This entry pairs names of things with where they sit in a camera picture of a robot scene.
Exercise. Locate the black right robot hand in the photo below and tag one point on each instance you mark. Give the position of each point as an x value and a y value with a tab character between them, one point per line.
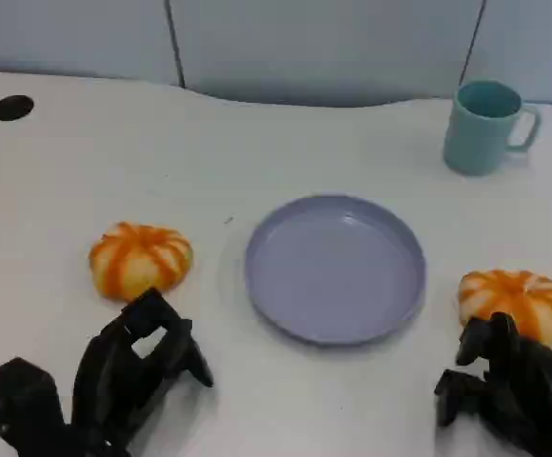
533	395

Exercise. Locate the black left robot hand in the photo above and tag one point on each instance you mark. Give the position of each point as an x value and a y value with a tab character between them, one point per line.
109	371

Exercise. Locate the orange white toy bread roll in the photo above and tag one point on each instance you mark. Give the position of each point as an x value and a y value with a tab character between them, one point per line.
138	257
514	290

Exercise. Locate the lilac plate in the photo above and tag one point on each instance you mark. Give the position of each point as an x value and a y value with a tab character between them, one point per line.
335	271

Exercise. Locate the pale green mug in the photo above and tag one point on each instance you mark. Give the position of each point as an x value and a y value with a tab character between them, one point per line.
478	143

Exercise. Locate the black table grommet hole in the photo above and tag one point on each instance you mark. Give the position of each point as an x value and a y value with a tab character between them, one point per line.
13	107

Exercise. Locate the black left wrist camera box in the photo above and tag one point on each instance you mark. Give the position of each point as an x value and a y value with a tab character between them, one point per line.
21	400

